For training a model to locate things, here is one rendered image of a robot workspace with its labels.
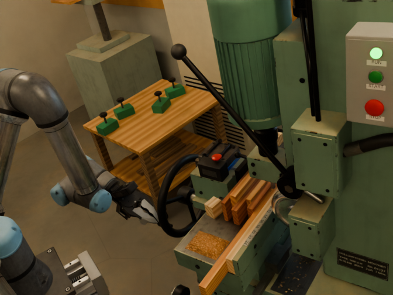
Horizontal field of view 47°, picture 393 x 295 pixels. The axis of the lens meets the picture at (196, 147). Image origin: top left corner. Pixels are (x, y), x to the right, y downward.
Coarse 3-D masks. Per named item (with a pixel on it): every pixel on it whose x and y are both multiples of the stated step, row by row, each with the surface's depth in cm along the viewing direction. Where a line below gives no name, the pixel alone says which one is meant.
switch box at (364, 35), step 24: (360, 24) 73; (384, 24) 71; (360, 48) 70; (384, 48) 68; (360, 72) 72; (384, 72) 70; (360, 96) 75; (384, 96) 72; (360, 120) 77; (384, 120) 75
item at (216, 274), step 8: (264, 200) 123; (256, 208) 121; (256, 216) 119; (248, 224) 117; (240, 232) 115; (232, 248) 111; (224, 256) 109; (216, 264) 108; (224, 264) 108; (208, 272) 106; (216, 272) 106; (224, 272) 109; (208, 280) 104; (216, 280) 106; (200, 288) 104; (208, 288) 104
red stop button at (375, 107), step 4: (372, 100) 73; (376, 100) 73; (368, 104) 74; (372, 104) 73; (376, 104) 73; (380, 104) 72; (368, 108) 74; (372, 108) 73; (376, 108) 73; (380, 108) 73; (368, 112) 74; (372, 112) 74; (376, 112) 73; (380, 112) 73
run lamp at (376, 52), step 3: (372, 48) 69; (375, 48) 68; (378, 48) 68; (372, 51) 69; (375, 51) 68; (378, 51) 68; (381, 51) 68; (372, 54) 69; (375, 54) 68; (378, 54) 68; (381, 54) 68; (372, 57) 70; (375, 57) 69; (378, 57) 69
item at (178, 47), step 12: (180, 48) 95; (192, 72) 97; (204, 84) 97; (216, 96) 97; (228, 108) 97; (240, 120) 98; (252, 132) 98; (288, 168) 100; (288, 180) 96; (288, 192) 98; (300, 192) 96
